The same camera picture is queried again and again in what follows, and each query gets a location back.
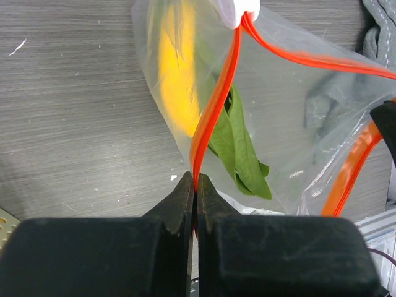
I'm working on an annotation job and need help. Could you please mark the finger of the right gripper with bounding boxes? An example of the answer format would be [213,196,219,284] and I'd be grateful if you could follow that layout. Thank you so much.
[370,100,396,163]

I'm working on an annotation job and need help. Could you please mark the green plastic basket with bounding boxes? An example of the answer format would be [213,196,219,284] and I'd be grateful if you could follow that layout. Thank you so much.
[0,208,20,250]

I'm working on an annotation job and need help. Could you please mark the green toy leaves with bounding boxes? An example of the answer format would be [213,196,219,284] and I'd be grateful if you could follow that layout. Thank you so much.
[208,85,272,200]

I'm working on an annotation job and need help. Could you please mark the grey folded cloth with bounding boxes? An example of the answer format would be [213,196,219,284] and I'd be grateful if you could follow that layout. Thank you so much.
[305,1,395,163]

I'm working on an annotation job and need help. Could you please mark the clear orange zip bag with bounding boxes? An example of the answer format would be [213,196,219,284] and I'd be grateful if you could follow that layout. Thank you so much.
[131,1,395,217]

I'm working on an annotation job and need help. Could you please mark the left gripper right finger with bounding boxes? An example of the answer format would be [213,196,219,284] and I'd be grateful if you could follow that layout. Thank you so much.
[196,175,382,296]

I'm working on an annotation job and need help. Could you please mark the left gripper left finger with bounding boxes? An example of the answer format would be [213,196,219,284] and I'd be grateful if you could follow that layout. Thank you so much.
[1,173,194,296]

